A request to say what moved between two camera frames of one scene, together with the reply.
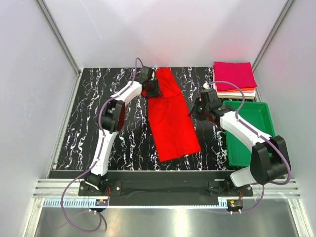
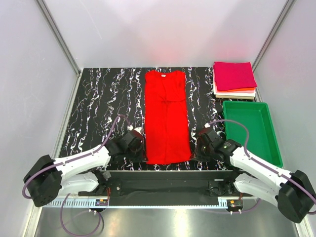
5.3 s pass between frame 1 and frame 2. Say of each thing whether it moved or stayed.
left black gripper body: moved
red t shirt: moved
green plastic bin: stayed
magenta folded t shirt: stayed
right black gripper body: moved
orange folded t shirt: stayed
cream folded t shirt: stayed
